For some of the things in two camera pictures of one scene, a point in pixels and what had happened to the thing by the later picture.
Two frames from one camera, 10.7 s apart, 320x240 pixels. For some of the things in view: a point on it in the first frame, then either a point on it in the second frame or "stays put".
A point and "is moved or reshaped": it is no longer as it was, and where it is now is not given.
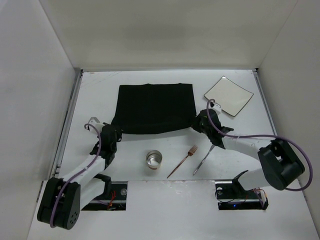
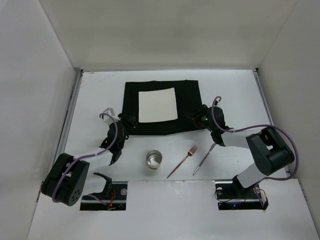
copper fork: [190, 153] stays put
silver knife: [203, 159] stays put
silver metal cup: [153, 159] stays put
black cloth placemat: [153, 107] is moved or reshaped
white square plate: [231, 96] to [157, 105]
